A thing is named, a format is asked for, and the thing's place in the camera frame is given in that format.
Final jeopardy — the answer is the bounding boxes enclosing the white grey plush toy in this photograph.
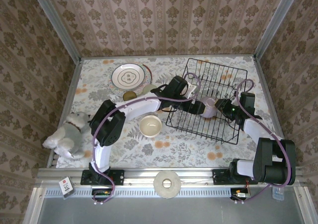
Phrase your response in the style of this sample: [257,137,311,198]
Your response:
[42,111,92,159]

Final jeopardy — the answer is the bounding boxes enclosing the floral table cloth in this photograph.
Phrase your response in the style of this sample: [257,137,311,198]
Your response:
[56,56,290,169]

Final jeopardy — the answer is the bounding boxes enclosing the white label card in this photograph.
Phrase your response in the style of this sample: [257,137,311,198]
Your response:
[59,176,75,200]

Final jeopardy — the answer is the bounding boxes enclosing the aluminium extrusion mounting rail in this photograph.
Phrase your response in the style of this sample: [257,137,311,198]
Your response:
[36,166,309,189]

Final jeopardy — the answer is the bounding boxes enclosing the frosted glass tumbler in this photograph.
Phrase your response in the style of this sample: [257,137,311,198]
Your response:
[142,83,158,95]

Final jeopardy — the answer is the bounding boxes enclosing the brown cup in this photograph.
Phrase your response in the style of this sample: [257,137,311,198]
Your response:
[123,90,137,101]

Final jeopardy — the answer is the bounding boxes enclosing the cream ribbed bowl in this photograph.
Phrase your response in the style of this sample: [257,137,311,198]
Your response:
[139,115,163,138]

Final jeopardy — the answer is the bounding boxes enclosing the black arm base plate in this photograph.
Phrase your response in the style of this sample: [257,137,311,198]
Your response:
[80,169,125,186]
[212,168,259,186]

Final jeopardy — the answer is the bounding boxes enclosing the multicolour patterned plate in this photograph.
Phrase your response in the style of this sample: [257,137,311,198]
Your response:
[108,63,153,98]

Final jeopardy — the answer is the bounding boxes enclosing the clear plastic pouch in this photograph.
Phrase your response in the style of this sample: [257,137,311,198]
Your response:
[272,185,285,201]

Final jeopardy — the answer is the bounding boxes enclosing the aluminium table edge rail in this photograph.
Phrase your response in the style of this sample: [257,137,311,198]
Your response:
[79,53,257,60]
[48,58,83,169]
[252,56,294,167]

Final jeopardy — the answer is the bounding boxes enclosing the white plate with characters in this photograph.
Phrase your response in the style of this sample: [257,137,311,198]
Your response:
[111,63,145,90]

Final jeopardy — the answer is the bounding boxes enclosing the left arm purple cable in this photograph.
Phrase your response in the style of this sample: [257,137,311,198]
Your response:
[91,72,201,205]

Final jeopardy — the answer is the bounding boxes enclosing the lilac bowl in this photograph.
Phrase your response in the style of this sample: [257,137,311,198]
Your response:
[198,96,217,119]

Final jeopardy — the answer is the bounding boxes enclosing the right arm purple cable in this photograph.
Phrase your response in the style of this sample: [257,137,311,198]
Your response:
[235,78,291,205]

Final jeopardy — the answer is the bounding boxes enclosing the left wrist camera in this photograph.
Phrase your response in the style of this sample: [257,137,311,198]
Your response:
[184,81,197,98]

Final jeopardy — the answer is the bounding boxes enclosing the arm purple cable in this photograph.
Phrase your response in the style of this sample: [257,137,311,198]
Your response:
[235,78,291,205]
[91,72,201,205]

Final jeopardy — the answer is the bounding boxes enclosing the black wire dish rack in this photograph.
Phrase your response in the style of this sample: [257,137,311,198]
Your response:
[164,57,248,146]

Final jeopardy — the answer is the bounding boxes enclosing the grey tape roll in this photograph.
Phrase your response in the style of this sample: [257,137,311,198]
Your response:
[153,170,181,199]

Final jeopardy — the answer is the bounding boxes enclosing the black connector box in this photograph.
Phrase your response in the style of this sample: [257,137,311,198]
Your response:
[230,187,252,202]
[91,188,113,203]

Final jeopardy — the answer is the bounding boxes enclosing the aluminium frame post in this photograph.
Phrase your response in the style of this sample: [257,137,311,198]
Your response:
[253,0,303,60]
[28,0,82,62]

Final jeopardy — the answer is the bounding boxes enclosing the grey slotted cable duct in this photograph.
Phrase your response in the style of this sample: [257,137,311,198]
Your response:
[44,188,274,199]

